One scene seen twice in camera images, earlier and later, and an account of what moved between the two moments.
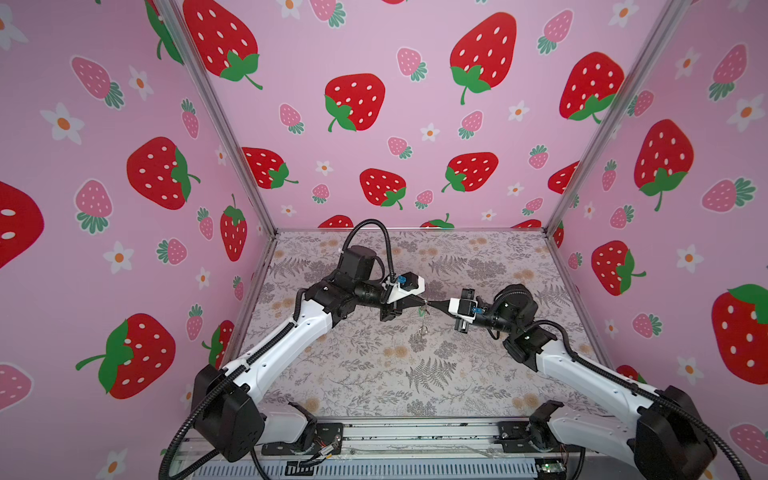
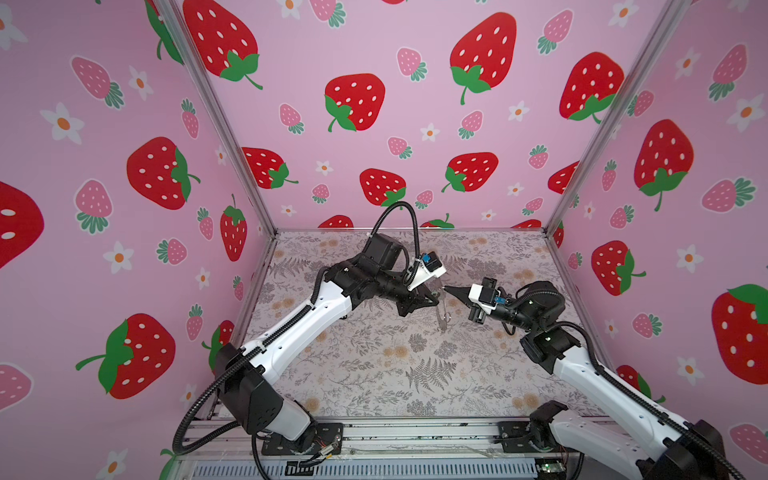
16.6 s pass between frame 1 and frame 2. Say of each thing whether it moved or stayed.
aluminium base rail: stayed
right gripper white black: moved
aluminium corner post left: stayed
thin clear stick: moved
